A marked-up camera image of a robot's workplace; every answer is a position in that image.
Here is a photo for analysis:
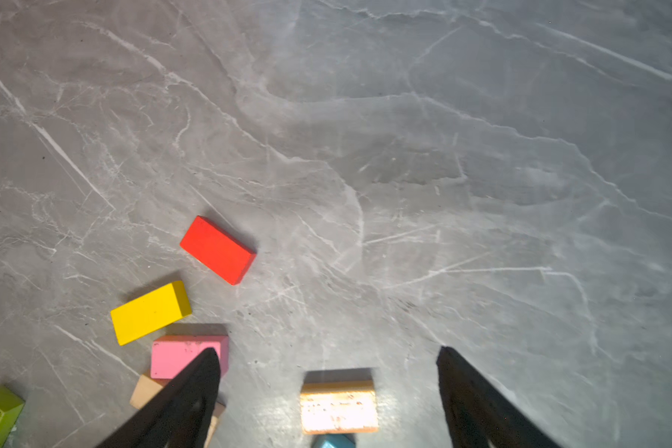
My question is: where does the plain long wood block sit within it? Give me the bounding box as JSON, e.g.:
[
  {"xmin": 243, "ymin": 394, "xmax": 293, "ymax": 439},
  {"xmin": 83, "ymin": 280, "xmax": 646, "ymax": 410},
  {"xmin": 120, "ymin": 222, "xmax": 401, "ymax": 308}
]
[{"xmin": 130, "ymin": 374, "xmax": 226, "ymax": 448}]

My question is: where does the pink wood block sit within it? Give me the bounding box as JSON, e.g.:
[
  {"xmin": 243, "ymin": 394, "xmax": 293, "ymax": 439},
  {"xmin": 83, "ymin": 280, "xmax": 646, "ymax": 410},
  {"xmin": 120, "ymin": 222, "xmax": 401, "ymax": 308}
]
[{"xmin": 150, "ymin": 335, "xmax": 230, "ymax": 380}]

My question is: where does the blue letter P cube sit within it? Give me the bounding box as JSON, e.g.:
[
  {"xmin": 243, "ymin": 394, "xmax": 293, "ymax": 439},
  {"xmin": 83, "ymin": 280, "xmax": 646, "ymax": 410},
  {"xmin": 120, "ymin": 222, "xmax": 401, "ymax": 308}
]
[{"xmin": 312, "ymin": 434, "xmax": 356, "ymax": 448}]

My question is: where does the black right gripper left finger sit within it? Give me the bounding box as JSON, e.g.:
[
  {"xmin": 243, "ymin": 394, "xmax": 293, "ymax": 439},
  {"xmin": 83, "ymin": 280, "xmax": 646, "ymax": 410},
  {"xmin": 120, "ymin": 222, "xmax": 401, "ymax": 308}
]
[{"xmin": 99, "ymin": 348, "xmax": 221, "ymax": 447}]

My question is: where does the red wood block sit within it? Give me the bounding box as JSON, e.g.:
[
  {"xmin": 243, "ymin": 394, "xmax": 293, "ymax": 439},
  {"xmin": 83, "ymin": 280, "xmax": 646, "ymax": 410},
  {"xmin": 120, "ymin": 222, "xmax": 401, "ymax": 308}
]
[{"xmin": 180, "ymin": 216, "xmax": 257, "ymax": 286}]

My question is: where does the monkey picture wood block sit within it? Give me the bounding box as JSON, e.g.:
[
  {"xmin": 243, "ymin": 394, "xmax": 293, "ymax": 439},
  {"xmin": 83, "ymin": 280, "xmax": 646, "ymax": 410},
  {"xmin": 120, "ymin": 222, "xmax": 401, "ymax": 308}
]
[{"xmin": 300, "ymin": 380, "xmax": 379, "ymax": 435}]

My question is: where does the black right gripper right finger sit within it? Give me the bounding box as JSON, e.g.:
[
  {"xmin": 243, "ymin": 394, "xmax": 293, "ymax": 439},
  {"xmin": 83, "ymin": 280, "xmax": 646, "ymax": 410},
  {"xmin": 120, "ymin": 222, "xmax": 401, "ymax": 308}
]
[{"xmin": 436, "ymin": 346, "xmax": 558, "ymax": 448}]

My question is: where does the yellow wood block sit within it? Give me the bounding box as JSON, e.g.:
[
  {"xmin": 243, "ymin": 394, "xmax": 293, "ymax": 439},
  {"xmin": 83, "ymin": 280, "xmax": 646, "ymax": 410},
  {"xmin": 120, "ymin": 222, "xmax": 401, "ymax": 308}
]
[{"xmin": 110, "ymin": 281, "xmax": 192, "ymax": 346}]

